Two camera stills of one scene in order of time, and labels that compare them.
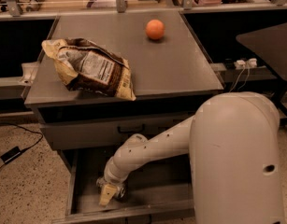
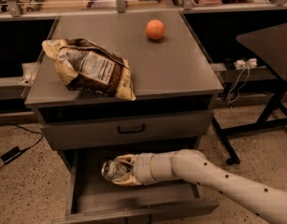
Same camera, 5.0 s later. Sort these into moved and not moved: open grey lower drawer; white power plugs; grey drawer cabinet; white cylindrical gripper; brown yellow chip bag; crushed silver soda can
Moved: white cylindrical gripper; crushed silver soda can
Not moved: white power plugs; open grey lower drawer; brown yellow chip bag; grey drawer cabinet
